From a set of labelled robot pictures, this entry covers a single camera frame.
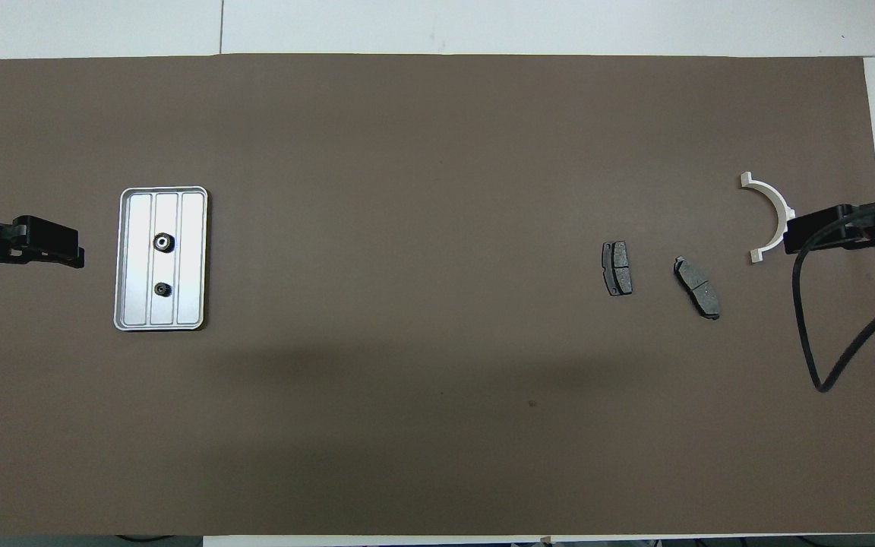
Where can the white semicircular plastic bracket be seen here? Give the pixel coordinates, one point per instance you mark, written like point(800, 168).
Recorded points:
point(789, 213)

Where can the black bearing gear silver centre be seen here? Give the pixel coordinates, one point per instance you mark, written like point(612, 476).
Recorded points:
point(163, 242)

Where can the small black bearing gear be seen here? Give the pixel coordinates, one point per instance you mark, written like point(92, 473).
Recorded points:
point(162, 289)

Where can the brown table mat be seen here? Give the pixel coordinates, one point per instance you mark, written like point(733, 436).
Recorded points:
point(437, 380)

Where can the dark rectangular brake pad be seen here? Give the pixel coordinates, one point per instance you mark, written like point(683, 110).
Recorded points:
point(620, 258)

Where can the silver metal tray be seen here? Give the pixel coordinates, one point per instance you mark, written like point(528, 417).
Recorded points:
point(191, 228)

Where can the dark curved brake pad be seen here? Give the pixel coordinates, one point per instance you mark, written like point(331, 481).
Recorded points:
point(697, 289)

